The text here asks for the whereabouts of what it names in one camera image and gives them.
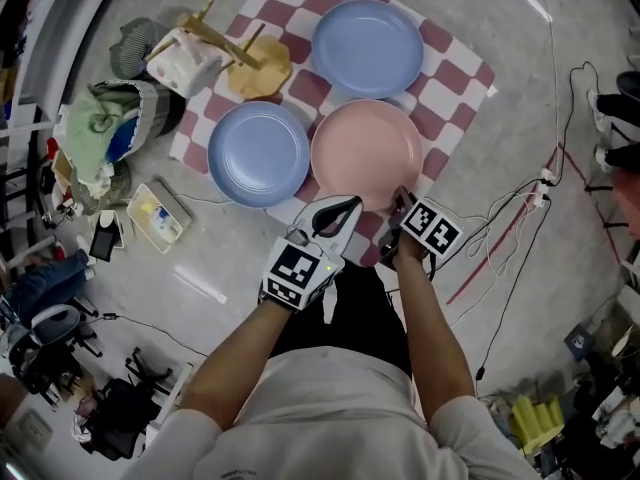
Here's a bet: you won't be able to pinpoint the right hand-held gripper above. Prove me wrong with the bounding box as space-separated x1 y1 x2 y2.
378 185 464 269

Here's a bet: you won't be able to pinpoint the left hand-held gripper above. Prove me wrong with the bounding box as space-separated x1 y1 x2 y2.
260 195 362 313

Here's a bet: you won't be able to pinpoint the pink plate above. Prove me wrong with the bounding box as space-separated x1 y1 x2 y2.
309 98 425 213

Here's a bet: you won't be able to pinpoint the blue plate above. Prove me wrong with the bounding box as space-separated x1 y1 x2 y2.
207 100 312 209
310 0 425 100

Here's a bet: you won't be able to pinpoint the person's right forearm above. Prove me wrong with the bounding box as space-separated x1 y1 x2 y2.
392 235 476 422

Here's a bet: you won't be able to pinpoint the person's left forearm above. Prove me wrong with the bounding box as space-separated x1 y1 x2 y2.
177 297 291 427

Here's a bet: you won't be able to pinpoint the person's black shorts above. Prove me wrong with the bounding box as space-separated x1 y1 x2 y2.
267 260 414 379

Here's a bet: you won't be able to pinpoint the red floor tape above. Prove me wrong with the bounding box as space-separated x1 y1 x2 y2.
446 141 624 305

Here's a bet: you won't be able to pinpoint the red white checkered tablecloth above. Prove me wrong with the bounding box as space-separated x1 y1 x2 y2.
168 0 499 269

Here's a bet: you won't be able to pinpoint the white power strip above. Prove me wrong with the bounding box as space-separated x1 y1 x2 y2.
537 167 554 207

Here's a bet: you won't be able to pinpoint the wooden mug tree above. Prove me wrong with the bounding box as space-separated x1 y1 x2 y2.
144 0 294 100

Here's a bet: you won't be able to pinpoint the white plastic bin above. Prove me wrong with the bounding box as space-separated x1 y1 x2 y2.
126 180 193 255
97 210 125 249

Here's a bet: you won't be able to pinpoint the person's white shirt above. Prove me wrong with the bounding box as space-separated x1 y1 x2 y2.
119 345 541 480

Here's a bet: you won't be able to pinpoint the grey laundry basket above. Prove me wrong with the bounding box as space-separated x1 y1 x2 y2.
89 78 186 164

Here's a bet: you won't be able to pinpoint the dark green basket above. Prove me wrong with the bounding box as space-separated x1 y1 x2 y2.
69 160 132 217

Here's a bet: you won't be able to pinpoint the white mug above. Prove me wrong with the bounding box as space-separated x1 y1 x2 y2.
145 28 224 99

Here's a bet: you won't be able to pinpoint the blue cloth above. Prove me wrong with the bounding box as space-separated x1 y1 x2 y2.
105 117 141 164

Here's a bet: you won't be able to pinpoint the black tablet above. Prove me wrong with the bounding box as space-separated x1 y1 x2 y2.
88 227 117 262

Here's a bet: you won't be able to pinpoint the dark blue box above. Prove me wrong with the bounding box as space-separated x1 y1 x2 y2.
564 322 599 362

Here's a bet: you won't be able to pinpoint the pink cloth table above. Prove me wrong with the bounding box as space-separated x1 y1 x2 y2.
612 167 640 239

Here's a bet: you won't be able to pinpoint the white cloth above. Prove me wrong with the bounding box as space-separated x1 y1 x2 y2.
74 172 114 202

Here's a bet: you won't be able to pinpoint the green cloth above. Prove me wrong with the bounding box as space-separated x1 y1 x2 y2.
64 85 136 184

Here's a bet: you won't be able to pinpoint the yellow-green folded rack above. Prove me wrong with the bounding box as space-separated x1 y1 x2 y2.
509 395 566 457

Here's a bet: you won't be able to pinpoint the grey striped mesh basket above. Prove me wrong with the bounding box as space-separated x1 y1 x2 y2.
108 16 171 80

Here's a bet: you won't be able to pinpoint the black office chair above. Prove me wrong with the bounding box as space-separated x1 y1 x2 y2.
92 347 174 462
9 317 104 394

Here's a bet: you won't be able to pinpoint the white shelving unit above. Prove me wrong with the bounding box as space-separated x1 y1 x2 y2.
0 0 126 204

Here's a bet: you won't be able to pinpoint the white cable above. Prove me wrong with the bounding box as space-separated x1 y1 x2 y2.
467 192 544 279

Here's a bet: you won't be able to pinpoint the black adapter cable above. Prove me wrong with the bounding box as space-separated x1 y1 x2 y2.
82 310 209 359

